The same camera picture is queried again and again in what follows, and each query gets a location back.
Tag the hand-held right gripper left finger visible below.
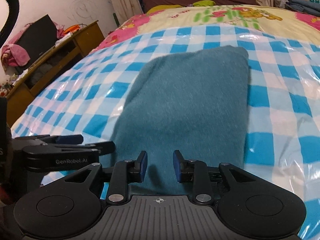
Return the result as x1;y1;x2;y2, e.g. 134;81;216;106
64;151;148;204

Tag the small pink cloth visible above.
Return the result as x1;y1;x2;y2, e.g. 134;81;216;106
56;23;66;40

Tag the black cable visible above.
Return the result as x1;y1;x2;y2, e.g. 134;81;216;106
0;0;20;46

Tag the teal knitted sweater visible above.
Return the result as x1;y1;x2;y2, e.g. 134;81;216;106
110;45;250;196

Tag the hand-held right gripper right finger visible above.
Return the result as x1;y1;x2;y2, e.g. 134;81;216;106
173;150;256;205

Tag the blue white checkered plastic sheet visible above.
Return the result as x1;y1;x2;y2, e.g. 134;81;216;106
10;25;320;240

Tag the large green pillow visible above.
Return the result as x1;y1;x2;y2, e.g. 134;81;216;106
147;4;183;15

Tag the large pink cloth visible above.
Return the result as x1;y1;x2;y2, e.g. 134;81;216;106
1;44;31;67

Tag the orange object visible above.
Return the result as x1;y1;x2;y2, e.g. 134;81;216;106
64;24;82;34

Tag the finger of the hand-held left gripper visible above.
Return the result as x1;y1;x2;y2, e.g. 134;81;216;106
37;134;84;146
86;141;116;155

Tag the small green pillow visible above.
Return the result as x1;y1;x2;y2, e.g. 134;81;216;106
192;0;216;8

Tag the stack of blue folded clothes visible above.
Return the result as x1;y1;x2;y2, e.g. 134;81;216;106
285;0;320;13

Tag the cartoon printed blanket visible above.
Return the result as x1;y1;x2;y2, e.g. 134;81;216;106
95;4;320;53

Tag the wooden desk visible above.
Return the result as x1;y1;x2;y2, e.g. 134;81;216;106
5;21;105;128

